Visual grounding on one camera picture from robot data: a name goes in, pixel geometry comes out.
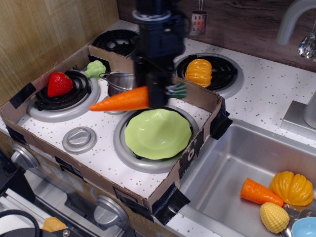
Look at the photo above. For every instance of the hanging metal spoon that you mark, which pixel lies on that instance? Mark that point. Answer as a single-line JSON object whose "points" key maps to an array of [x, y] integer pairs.
{"points": [[307, 47]]}

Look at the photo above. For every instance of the orange toy pumpkin on burner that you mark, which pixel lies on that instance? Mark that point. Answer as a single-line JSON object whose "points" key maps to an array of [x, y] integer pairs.
{"points": [[199, 71]]}

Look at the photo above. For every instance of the metal spatula hanging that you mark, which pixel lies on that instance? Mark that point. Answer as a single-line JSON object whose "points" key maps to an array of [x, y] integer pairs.
{"points": [[198, 21]]}

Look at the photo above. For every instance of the silver oven knob right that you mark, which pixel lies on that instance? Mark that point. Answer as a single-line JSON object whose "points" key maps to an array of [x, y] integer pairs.
{"points": [[108, 213]]}

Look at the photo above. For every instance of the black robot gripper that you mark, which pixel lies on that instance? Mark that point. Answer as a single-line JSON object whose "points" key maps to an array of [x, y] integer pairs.
{"points": [[162, 28]]}

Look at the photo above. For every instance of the back right black burner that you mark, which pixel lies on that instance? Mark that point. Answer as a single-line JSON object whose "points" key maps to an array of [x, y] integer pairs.
{"points": [[227, 76]]}

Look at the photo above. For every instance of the back left black burner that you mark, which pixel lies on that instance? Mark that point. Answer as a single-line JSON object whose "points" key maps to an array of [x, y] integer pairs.
{"points": [[118, 41]]}

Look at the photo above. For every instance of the light blue plastic bowl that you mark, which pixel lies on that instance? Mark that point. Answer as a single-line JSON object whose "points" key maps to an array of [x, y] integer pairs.
{"points": [[305, 227]]}

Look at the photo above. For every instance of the red toy strawberry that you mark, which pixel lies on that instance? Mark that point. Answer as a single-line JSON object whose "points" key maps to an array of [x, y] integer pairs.
{"points": [[59, 84]]}

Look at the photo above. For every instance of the orange toy bottom left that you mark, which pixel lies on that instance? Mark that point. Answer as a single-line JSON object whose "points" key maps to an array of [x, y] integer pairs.
{"points": [[52, 224]]}

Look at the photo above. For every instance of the brown cardboard fence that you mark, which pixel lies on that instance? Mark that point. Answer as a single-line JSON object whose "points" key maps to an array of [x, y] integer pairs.
{"points": [[100, 169]]}

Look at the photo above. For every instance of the front left black burner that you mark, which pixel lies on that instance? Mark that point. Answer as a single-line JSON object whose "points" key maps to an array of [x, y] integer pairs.
{"points": [[76, 102]]}

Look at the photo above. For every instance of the silver oven knob left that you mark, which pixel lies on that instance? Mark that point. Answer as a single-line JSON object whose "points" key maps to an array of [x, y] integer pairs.
{"points": [[24, 158]]}

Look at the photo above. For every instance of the green toy broccoli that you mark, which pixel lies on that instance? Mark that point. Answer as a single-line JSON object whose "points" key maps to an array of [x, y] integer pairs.
{"points": [[94, 69]]}

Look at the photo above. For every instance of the orange toy carrot piece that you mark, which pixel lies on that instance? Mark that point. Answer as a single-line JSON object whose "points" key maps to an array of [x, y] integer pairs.
{"points": [[257, 193]]}

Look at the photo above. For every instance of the silver oven knob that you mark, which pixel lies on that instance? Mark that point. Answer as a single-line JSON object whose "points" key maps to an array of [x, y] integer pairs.
{"points": [[108, 213], [24, 158]]}

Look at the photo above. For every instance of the black burner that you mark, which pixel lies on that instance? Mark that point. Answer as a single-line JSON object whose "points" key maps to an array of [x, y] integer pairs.
{"points": [[76, 102], [118, 41], [227, 76]]}

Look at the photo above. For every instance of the orange toy pumpkin in sink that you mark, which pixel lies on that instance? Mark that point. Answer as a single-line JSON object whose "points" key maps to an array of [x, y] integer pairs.
{"points": [[294, 189]]}

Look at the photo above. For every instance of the yellow toy corn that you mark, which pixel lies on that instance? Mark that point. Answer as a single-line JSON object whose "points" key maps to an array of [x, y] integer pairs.
{"points": [[274, 217]]}

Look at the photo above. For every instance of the stainless steel sink basin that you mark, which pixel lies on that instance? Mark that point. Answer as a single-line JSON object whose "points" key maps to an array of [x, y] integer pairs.
{"points": [[214, 180]]}

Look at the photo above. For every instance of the orange toy carrot green top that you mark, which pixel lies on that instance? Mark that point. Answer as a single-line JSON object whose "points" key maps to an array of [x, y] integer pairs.
{"points": [[140, 98]]}

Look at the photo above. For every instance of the light green plastic plate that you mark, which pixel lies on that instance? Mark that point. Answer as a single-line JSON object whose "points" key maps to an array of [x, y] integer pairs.
{"points": [[157, 134]]}

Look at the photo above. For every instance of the stainless steel pot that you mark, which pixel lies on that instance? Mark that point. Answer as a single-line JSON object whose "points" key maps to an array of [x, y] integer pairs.
{"points": [[119, 82]]}

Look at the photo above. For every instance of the silver knob on stovetop front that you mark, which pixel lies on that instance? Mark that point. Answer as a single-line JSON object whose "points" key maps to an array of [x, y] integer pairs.
{"points": [[79, 140]]}

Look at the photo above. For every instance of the silver faucet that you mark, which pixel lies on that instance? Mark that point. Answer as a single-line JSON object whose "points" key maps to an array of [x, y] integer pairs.
{"points": [[290, 18]]}

